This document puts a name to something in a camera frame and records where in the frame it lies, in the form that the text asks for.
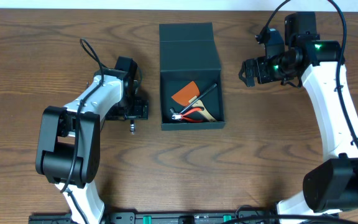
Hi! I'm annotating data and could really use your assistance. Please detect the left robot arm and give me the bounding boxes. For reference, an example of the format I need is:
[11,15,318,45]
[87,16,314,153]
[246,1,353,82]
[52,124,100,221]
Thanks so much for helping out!
[29,66,148,223]

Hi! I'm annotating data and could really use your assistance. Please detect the small steel hammer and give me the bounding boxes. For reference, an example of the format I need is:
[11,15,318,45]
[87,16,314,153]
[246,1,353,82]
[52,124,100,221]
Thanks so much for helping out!
[171,81,217,119]

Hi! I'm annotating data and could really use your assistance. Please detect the orange scraper wooden handle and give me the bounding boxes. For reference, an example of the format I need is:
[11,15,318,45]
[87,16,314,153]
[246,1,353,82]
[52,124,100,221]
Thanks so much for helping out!
[170,81,217,123]

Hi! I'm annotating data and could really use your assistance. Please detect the dark green open box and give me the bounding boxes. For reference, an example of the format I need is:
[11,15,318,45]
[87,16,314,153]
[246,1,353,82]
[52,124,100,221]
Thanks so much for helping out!
[159,22,225,131]

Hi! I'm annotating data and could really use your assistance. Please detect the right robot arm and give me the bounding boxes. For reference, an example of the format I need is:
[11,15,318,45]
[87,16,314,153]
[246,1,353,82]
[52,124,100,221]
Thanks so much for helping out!
[239,40,358,215]

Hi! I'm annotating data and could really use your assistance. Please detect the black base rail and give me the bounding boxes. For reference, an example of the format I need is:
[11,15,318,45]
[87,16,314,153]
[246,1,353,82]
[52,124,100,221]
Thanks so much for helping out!
[28,211,340,224]

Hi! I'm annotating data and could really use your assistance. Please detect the red handled pliers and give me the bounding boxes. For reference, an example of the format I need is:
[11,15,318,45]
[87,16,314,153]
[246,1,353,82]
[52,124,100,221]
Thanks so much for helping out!
[171,107,204,123]

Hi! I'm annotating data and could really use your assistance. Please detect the silver ratchet wrench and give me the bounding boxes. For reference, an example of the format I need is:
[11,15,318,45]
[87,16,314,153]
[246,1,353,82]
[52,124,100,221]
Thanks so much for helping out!
[130,119,135,134]

